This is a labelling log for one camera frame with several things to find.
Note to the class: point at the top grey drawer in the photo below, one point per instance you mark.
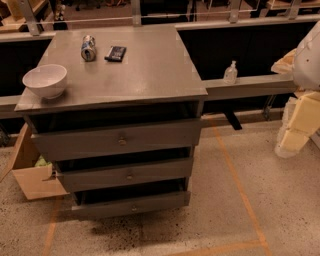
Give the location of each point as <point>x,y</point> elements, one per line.
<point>86,143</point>

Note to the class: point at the clear sanitizer bottle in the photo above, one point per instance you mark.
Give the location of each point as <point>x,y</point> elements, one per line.
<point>230,74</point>

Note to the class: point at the grey metal rail ledge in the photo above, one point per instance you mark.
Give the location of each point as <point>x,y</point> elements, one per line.
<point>252,86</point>

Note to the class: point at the black snack packet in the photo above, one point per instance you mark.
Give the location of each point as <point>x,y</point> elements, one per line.
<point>115,54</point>

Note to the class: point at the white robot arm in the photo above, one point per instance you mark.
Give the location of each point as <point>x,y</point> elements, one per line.
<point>301,116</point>

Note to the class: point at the grey drawer cabinet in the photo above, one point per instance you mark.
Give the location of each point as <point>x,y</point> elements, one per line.
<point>155,82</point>

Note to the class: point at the bottom grey drawer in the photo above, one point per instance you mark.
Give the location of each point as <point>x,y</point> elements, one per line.
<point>133,205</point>

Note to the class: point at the white bowl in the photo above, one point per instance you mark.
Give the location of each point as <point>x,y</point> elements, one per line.
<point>46,81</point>

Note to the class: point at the open cardboard box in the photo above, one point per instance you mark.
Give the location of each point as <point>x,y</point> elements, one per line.
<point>36,182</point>

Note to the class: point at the redbull can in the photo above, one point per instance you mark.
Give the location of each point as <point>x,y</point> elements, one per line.
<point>88,48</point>

